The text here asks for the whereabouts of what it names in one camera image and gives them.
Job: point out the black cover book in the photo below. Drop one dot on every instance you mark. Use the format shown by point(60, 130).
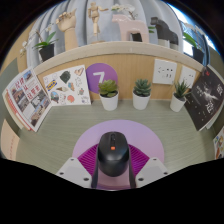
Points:
point(205, 96)

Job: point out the grey curtain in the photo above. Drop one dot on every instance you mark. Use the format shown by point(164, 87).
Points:
point(80, 10)

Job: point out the succulent in white pot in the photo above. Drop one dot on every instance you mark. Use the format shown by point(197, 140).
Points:
point(141, 101)
point(177, 104)
point(109, 101)

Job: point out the wooden mannequin figure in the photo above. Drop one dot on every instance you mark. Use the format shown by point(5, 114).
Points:
point(95, 20)

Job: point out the black computer mouse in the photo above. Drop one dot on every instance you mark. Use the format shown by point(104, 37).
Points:
point(113, 151)

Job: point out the purple mouse pad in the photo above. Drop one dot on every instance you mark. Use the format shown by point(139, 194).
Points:
point(133, 130)

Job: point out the white wall socket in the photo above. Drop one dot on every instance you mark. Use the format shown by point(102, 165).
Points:
point(164, 71)
point(187, 76)

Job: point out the white sticker sheet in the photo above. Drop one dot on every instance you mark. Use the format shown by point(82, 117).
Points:
point(66, 86)

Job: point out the photo cover magazine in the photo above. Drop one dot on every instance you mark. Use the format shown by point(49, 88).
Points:
point(30, 96)

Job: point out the colourful picture sheet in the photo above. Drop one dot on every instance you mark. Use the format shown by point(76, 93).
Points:
point(219, 143)

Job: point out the purple round sticker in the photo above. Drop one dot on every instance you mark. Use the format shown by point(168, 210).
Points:
point(100, 71)

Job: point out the white orchid in black pot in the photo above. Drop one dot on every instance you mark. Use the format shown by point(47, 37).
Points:
point(46, 52)
point(197, 55)

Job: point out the wooden desk back shelf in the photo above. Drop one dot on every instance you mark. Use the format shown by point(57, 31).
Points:
point(133, 66)

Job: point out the pink horse figure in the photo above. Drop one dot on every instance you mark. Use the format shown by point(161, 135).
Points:
point(128, 25)

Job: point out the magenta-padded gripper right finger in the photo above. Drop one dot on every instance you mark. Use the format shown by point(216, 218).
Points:
point(151, 171)

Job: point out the black horse figure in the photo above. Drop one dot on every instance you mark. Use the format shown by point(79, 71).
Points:
point(165, 31)

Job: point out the window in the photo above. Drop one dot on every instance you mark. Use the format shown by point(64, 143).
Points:
point(190, 23)

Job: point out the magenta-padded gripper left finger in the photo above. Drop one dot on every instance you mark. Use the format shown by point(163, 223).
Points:
point(75, 171)

